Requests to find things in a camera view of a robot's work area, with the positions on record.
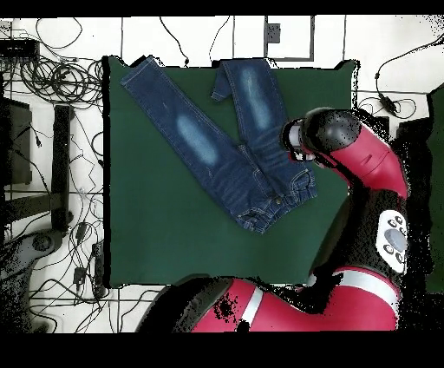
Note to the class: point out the blue denim jeans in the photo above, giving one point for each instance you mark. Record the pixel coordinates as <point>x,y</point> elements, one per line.
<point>194,139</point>

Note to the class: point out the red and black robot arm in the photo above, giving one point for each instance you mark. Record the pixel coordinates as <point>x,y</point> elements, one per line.
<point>347,302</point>

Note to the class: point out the black flat box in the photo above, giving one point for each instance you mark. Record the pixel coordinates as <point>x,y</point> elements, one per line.
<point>19,48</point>

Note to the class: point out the black power adapter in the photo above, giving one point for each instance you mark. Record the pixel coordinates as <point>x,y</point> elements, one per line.
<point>387,103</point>

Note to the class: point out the dark green table cloth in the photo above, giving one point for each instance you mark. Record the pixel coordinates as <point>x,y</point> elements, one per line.
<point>156,225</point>

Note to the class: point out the small black adapter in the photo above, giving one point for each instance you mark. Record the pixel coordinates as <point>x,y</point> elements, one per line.
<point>81,231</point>
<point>79,276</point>

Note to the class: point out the black stand bar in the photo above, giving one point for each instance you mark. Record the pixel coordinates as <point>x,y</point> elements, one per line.
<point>61,166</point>

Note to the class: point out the dark grey chair base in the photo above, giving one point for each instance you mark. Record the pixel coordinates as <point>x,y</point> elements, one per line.
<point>31,246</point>

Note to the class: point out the large black case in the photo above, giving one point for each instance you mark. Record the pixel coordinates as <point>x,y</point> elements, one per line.
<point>15,142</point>

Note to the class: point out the grey rectangular frame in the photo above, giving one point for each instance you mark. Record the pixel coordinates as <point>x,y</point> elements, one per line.
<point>272,34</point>

